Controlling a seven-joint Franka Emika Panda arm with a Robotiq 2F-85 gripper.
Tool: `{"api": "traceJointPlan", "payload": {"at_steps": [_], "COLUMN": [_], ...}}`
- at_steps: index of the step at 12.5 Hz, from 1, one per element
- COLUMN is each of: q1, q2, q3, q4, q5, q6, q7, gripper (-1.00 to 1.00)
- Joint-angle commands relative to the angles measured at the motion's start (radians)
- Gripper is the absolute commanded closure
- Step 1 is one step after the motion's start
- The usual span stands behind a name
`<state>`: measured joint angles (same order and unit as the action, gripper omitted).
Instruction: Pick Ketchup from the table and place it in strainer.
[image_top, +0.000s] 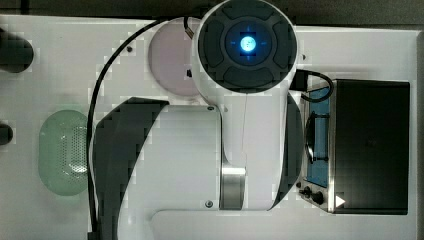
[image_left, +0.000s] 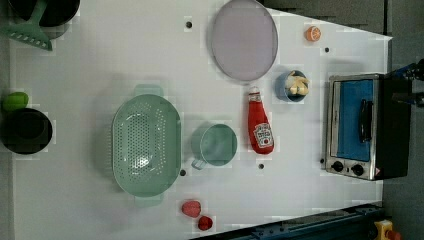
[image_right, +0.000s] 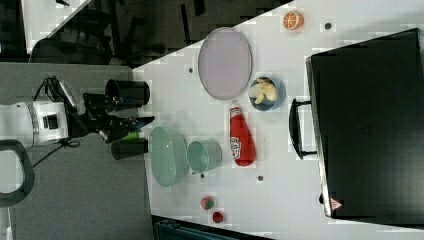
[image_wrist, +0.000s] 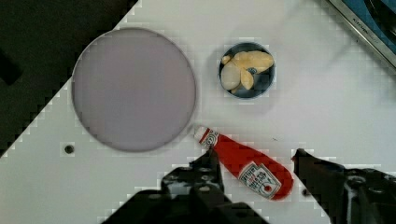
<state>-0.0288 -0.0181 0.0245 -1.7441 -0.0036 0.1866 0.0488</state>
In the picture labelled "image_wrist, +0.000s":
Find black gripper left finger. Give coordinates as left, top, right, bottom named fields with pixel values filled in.
left=102, top=149, right=268, bottom=224

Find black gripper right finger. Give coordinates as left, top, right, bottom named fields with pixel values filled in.
left=292, top=148, right=396, bottom=224

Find red plush ketchup bottle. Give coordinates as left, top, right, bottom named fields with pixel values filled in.
left=194, top=126, right=293, bottom=200

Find lavender round plate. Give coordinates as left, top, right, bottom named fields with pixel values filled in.
left=72, top=28, right=196, bottom=152

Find yellow chips in bowl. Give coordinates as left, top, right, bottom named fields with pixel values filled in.
left=220, top=50, right=275, bottom=92

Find blue bowl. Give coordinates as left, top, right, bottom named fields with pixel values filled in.
left=219, top=42, right=276, bottom=100

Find black toaster oven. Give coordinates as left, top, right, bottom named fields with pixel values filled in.
left=325, top=0, right=396, bottom=69

